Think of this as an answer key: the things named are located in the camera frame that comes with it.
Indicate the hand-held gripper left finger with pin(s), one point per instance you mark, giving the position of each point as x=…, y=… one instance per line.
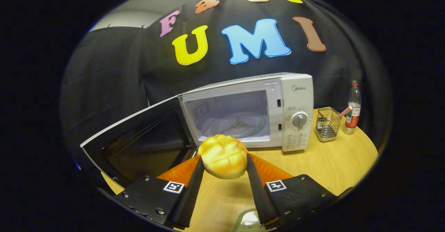
x=193, y=193

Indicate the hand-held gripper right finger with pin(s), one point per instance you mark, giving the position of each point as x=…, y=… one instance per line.
x=260, y=197

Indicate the golden bread bun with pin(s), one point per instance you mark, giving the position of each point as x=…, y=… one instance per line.
x=222, y=155

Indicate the white microwave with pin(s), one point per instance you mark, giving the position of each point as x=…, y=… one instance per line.
x=295, y=96

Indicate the glass turntable plate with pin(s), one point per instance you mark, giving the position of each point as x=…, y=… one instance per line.
x=252, y=120

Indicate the red white striped straw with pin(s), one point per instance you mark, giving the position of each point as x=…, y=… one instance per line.
x=344, y=112

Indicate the clear bottle red label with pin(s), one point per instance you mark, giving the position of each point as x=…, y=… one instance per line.
x=353, y=117

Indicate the black backdrop cloth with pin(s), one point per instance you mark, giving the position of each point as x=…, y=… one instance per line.
x=121, y=68

